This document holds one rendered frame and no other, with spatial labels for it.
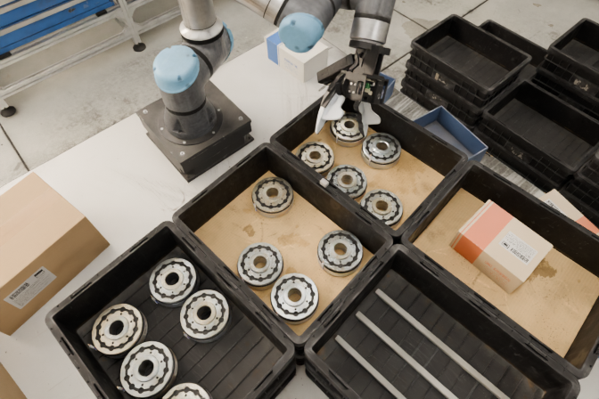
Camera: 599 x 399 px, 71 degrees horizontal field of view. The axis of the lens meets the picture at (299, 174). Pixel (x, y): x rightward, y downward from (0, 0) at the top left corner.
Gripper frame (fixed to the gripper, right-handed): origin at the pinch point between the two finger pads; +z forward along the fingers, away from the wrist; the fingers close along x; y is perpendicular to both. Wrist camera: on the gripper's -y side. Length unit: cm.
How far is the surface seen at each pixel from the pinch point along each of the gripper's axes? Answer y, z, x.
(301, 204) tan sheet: -9.3, 20.0, 2.0
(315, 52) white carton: -49, -19, 32
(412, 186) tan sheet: 5.2, 11.1, 25.3
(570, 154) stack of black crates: 8, 0, 126
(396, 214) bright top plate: 9.0, 16.4, 15.7
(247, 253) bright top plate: -6.3, 29.6, -14.5
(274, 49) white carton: -62, -17, 24
